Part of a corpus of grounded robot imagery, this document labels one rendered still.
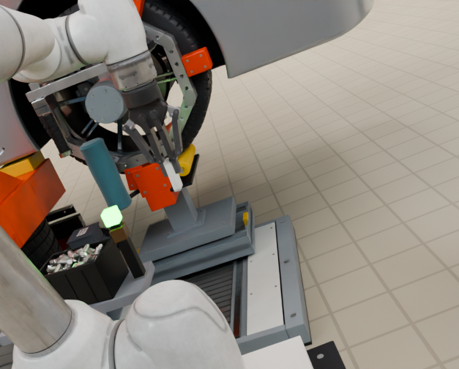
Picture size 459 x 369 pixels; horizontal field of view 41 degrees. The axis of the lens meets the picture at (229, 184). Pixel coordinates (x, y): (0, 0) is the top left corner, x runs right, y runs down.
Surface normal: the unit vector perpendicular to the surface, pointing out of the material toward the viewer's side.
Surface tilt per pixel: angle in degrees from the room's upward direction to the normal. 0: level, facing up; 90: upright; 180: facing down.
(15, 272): 99
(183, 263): 90
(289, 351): 3
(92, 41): 96
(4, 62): 127
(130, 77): 91
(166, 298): 8
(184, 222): 90
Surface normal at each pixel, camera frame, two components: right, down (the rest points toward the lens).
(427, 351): -0.36, -0.88
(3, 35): 0.95, -0.18
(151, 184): -0.04, 0.35
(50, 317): 0.82, 0.09
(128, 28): 0.62, 0.10
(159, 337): -0.22, -0.04
